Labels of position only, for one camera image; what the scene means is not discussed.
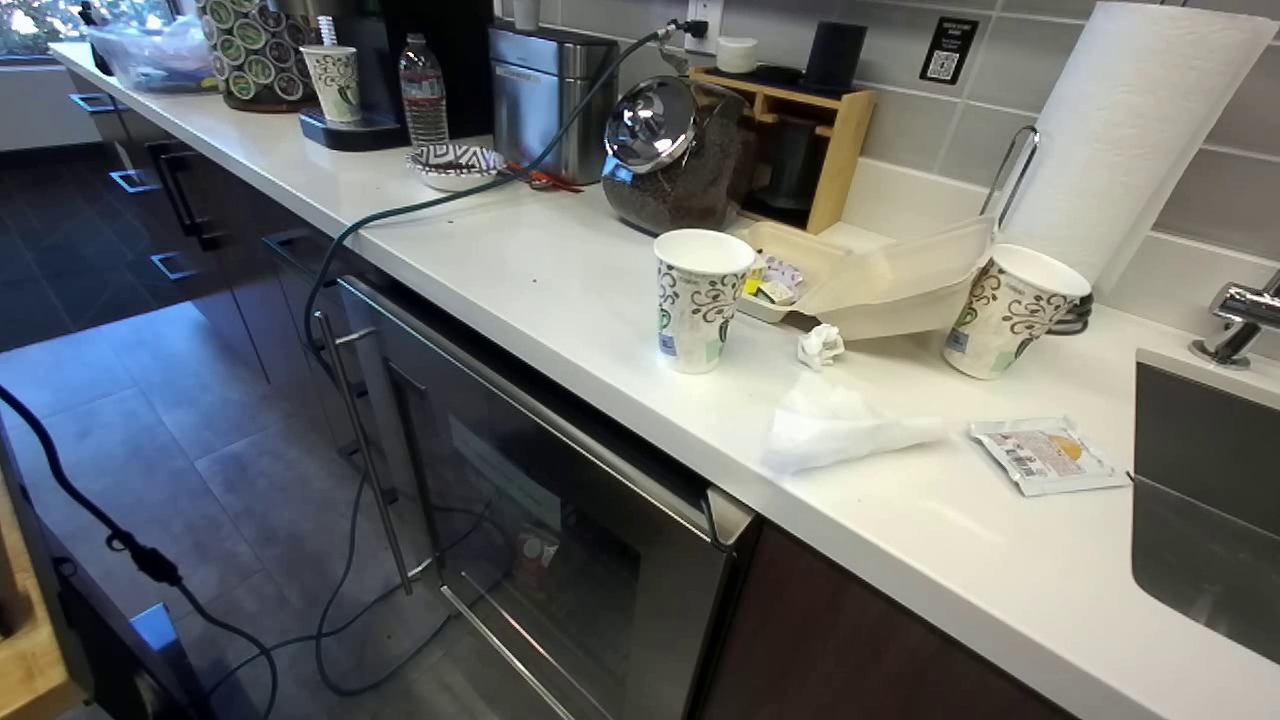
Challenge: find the clear plastic water bottle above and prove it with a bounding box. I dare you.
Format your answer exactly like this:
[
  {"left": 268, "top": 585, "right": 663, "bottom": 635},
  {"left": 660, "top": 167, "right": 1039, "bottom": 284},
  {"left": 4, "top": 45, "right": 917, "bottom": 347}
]
[{"left": 402, "top": 30, "right": 449, "bottom": 148}]

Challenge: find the patterned paper cup on machine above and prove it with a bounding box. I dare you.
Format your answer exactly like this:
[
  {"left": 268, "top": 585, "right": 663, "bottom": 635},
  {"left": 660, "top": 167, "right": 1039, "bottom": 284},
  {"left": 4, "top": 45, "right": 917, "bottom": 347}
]
[{"left": 301, "top": 45, "right": 361, "bottom": 129}]

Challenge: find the blue patterned small dish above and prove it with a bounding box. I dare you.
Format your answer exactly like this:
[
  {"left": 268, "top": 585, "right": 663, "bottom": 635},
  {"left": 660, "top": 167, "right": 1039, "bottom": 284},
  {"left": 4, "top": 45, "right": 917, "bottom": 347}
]
[{"left": 412, "top": 144, "right": 506, "bottom": 190}]

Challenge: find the small snack packet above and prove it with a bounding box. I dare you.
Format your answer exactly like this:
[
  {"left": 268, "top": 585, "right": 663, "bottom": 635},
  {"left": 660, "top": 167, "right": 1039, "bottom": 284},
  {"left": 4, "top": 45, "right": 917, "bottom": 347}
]
[{"left": 969, "top": 414, "right": 1123, "bottom": 497}]

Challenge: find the black wire pod carousel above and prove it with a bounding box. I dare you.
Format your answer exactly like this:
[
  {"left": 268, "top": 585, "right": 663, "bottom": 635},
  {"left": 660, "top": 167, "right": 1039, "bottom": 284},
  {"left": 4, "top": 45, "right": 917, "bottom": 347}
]
[{"left": 196, "top": 0, "right": 314, "bottom": 113}]

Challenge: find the white paper towel roll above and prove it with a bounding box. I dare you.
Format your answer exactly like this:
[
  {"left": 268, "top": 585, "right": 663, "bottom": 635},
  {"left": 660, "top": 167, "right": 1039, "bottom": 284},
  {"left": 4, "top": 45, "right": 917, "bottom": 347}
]
[{"left": 995, "top": 0, "right": 1278, "bottom": 284}]

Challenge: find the chrome sink faucet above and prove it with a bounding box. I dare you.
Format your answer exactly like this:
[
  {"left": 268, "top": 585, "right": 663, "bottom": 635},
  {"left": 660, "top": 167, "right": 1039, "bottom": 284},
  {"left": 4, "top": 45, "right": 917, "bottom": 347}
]
[{"left": 1198, "top": 273, "right": 1280, "bottom": 367}]

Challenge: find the white mug with handle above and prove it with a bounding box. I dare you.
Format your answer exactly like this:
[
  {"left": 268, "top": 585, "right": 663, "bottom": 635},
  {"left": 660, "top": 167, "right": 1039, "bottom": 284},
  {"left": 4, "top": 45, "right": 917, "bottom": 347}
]
[{"left": 939, "top": 245, "right": 1091, "bottom": 378}]

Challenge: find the small white creamer cup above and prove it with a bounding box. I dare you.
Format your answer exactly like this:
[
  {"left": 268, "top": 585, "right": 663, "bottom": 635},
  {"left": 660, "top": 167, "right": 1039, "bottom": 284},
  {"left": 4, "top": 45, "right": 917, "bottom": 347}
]
[{"left": 797, "top": 324, "right": 846, "bottom": 367}]

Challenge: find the blue cable over counter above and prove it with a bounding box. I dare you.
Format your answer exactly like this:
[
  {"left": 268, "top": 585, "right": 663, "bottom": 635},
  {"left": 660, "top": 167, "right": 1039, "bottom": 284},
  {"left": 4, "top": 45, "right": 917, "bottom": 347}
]
[{"left": 0, "top": 18, "right": 712, "bottom": 720}]

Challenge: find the stainless steel bin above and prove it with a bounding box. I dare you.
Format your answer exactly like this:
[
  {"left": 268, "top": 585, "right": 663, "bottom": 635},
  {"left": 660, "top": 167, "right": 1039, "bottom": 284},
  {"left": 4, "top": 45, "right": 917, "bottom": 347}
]
[{"left": 488, "top": 25, "right": 621, "bottom": 184}]

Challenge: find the stainless dishwasher door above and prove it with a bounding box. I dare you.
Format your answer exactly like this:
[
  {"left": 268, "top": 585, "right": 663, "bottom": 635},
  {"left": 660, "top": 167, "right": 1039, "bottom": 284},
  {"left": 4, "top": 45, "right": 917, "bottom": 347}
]
[{"left": 334, "top": 275, "right": 754, "bottom": 720}]

